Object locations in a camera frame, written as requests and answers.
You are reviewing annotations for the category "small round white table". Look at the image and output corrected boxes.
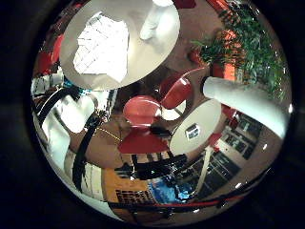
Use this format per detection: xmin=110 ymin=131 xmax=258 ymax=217
xmin=169 ymin=98 xmax=223 ymax=156

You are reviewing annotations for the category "white cloth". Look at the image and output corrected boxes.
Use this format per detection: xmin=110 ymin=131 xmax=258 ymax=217
xmin=72 ymin=11 xmax=131 ymax=84

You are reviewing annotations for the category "small box with dark print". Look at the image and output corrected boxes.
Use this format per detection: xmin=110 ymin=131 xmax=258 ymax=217
xmin=185 ymin=123 xmax=201 ymax=140

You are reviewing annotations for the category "green leafy plant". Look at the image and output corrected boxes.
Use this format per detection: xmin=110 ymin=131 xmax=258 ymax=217
xmin=190 ymin=1 xmax=289 ymax=101

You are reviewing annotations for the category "red cable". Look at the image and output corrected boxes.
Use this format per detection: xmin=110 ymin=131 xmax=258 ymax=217
xmin=109 ymin=190 xmax=252 ymax=211

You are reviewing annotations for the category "black cable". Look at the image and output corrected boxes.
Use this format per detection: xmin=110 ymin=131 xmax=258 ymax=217
xmin=71 ymin=110 xmax=109 ymax=194

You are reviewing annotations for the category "white Clorox wipes canister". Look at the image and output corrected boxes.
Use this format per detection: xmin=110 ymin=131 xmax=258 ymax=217
xmin=139 ymin=0 xmax=175 ymax=41

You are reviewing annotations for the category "orange planter box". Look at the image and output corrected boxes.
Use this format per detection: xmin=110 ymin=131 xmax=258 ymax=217
xmin=212 ymin=30 xmax=237 ymax=81

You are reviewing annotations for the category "blue plastic sheet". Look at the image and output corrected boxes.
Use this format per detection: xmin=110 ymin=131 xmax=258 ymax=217
xmin=148 ymin=176 xmax=193 ymax=204

